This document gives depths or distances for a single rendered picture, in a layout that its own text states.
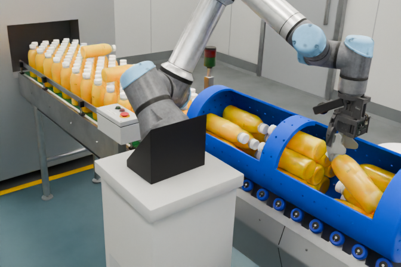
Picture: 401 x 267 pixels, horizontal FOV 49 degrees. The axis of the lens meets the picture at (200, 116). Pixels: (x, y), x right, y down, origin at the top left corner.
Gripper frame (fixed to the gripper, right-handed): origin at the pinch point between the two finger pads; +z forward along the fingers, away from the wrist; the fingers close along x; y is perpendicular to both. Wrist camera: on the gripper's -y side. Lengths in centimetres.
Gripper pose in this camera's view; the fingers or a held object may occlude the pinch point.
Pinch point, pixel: (333, 154)
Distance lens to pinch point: 135.8
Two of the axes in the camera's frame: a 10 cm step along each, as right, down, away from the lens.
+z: -0.3, 9.3, 3.7
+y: 6.4, 3.1, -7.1
